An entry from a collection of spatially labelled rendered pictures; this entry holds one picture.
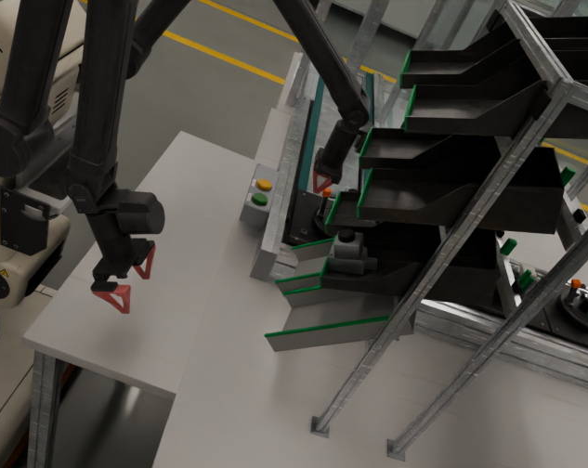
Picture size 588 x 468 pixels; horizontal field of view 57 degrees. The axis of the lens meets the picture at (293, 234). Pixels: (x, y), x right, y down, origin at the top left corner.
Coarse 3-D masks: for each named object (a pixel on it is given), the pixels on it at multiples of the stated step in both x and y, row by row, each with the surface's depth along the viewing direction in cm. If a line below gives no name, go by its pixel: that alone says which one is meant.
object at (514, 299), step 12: (504, 144) 72; (540, 144) 99; (564, 192) 87; (564, 204) 84; (564, 216) 83; (444, 228) 82; (576, 228) 79; (576, 240) 78; (504, 264) 96; (504, 276) 94; (396, 300) 92; (516, 300) 89
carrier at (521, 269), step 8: (520, 264) 160; (520, 272) 159; (528, 272) 149; (496, 280) 149; (520, 280) 151; (528, 280) 147; (536, 280) 142; (496, 288) 147; (528, 288) 144; (496, 296) 146; (520, 296) 146; (496, 304) 145; (488, 312) 142; (496, 312) 142; (536, 320) 145; (544, 320) 147; (536, 328) 144; (544, 328) 144
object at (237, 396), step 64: (512, 256) 187; (256, 320) 127; (192, 384) 109; (256, 384) 114; (320, 384) 120; (384, 384) 126; (512, 384) 140; (192, 448) 100; (256, 448) 104; (320, 448) 108; (384, 448) 113; (448, 448) 119; (512, 448) 125; (576, 448) 131
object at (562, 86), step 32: (544, 64) 68; (544, 128) 66; (512, 160) 69; (480, 192) 74; (448, 256) 79; (576, 256) 77; (416, 288) 84; (544, 288) 81; (512, 320) 87; (480, 352) 93; (352, 384) 101; (448, 384) 100; (320, 416) 110
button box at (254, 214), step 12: (264, 168) 157; (252, 180) 151; (276, 180) 154; (252, 192) 146; (264, 192) 148; (252, 204) 142; (264, 204) 144; (240, 216) 145; (252, 216) 144; (264, 216) 144
